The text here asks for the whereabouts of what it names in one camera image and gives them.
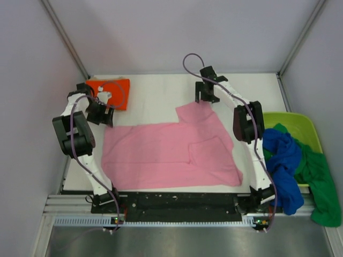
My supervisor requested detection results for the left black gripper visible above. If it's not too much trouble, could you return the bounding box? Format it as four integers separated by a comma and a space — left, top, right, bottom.
85, 101, 114, 127

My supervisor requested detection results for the pink t shirt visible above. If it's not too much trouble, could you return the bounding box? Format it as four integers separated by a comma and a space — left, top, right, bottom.
101, 102, 243, 190

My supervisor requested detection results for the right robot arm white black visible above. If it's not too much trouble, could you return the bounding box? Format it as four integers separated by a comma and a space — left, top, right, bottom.
195, 66, 275, 212

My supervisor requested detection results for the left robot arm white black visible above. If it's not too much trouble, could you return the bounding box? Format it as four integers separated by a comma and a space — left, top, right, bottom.
52, 83, 122, 213

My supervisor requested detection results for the folded orange t shirt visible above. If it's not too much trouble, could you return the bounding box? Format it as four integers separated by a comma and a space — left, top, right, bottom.
86, 79, 130, 111

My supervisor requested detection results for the green plastic basket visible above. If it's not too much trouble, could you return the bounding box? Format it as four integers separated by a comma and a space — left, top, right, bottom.
263, 112, 325, 191

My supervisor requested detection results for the blue t shirt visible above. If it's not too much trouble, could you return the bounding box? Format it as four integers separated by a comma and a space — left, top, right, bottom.
263, 128, 304, 215

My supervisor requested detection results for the green t shirt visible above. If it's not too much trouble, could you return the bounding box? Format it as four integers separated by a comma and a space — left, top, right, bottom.
263, 124, 342, 227

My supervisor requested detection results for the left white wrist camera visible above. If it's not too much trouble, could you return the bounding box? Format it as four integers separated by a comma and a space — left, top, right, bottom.
97, 86, 112, 104

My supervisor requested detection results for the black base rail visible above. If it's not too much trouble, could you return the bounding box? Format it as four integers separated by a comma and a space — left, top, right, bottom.
85, 192, 256, 222

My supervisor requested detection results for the left aluminium frame post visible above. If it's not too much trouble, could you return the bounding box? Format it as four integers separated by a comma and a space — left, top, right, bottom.
39, 0, 90, 80

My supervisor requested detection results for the aluminium frame post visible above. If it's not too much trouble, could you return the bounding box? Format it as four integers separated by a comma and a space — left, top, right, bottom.
39, 0, 90, 80
277, 0, 328, 78

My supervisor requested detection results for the grey slotted cable duct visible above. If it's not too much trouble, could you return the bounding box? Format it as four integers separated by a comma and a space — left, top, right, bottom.
54, 214, 257, 228

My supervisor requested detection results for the right aluminium frame post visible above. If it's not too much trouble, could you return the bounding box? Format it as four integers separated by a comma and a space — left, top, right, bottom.
277, 0, 328, 78

